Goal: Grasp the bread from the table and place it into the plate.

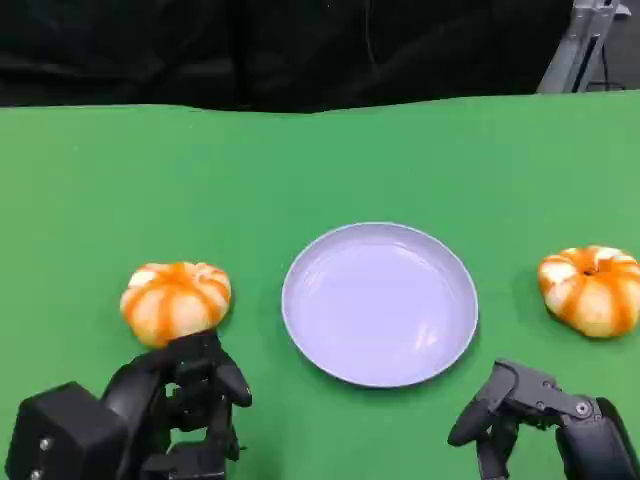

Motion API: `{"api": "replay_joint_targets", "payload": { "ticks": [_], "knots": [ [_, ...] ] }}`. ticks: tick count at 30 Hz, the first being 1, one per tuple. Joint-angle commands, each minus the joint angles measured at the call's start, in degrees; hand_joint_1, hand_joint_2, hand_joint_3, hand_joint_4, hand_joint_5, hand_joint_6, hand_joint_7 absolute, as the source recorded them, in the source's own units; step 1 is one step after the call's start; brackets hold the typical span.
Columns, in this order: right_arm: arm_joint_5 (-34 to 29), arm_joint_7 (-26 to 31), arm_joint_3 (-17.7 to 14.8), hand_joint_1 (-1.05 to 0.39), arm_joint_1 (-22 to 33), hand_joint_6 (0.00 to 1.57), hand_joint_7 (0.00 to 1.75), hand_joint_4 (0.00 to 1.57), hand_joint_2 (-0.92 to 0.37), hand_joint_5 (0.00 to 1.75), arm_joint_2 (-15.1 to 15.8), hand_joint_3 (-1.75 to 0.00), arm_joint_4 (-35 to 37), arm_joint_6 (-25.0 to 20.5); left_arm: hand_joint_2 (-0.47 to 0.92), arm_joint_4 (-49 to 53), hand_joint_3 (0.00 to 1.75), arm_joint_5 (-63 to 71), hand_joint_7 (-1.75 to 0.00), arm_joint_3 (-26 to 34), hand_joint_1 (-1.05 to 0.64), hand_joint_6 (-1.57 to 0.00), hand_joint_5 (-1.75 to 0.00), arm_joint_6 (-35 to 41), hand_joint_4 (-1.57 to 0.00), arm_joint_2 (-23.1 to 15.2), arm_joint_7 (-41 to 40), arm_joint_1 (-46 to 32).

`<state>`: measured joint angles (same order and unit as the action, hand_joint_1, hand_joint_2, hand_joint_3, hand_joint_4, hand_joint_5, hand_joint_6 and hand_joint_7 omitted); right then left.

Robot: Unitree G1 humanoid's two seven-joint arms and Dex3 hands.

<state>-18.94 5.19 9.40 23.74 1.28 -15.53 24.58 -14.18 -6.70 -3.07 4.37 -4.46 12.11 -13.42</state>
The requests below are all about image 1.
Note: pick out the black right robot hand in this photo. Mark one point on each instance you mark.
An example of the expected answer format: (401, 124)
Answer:
(590, 440)

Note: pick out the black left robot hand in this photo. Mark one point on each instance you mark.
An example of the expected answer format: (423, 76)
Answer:
(150, 385)

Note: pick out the orange white toy bread roll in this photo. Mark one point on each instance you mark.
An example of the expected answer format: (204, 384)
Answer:
(175, 300)
(595, 295)

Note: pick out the lilac plate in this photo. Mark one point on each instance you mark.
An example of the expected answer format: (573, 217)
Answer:
(380, 310)

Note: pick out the green table cloth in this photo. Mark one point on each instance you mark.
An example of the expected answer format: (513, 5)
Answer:
(300, 175)

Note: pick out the black backdrop curtain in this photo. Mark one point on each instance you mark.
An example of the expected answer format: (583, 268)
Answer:
(250, 50)

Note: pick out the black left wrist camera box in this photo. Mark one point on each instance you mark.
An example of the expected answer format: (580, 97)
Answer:
(65, 435)

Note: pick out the grey metal frame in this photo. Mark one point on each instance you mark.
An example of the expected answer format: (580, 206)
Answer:
(570, 55)

